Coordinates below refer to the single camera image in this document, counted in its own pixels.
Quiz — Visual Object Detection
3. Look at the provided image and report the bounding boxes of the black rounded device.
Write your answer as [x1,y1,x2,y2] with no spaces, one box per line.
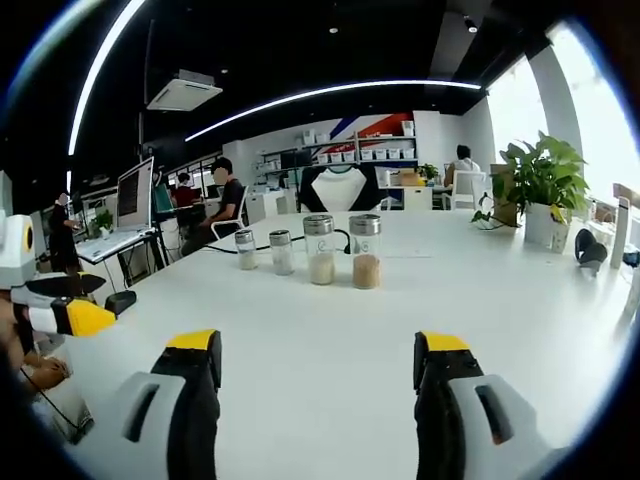
[573,227,609,277]

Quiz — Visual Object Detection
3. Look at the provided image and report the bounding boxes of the computer monitor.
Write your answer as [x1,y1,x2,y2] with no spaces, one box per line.
[115,155,157,232]

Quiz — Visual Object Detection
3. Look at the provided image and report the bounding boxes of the green potted plant white pot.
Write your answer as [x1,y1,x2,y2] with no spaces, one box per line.
[471,130,592,255]

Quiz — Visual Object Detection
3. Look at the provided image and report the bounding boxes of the small black device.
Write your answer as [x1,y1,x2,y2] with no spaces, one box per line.
[103,289,138,317]

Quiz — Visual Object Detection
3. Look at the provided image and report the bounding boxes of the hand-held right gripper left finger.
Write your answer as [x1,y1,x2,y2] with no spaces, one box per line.
[107,328,223,480]

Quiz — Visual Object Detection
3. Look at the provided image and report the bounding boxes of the ceiling air conditioner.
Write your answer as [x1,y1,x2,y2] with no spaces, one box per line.
[145,68,224,113]

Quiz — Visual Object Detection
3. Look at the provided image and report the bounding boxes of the chair with black white shirt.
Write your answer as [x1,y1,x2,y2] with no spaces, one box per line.
[298,165,382,215]

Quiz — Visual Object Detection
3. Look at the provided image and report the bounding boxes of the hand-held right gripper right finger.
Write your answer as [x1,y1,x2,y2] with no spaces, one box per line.
[412,329,566,480]

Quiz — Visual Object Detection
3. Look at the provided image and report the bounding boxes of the person's left hand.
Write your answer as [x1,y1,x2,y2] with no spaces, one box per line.
[18,349,75,392]

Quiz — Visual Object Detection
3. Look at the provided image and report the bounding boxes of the white office chair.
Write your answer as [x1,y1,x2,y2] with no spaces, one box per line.
[209,185,250,240]

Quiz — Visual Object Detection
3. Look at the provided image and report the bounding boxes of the small green desk plant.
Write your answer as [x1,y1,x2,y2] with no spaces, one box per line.
[91,209,115,239]

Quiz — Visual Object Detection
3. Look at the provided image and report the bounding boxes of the thin black cable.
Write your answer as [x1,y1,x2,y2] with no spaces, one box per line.
[18,367,82,432]

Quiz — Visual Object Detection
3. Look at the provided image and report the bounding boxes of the shelf with white bins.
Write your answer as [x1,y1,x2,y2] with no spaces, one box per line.
[298,119,420,167]

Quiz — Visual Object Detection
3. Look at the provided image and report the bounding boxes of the tall seasoning bottle white grains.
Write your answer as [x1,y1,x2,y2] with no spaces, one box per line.
[302,214,337,287]

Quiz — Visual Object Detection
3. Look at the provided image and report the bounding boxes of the white side desk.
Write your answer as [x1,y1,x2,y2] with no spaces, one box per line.
[74,226,171,289]

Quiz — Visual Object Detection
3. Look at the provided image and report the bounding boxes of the small glass seasoning bottle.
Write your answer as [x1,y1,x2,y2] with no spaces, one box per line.
[268,229,297,277]
[234,229,260,272]

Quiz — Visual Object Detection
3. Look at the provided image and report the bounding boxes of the tall seasoning bottle brown grains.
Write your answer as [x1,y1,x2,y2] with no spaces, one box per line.
[348,213,383,291]

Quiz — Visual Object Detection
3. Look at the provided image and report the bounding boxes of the black power cable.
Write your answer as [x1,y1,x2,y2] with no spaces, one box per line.
[203,228,352,257]

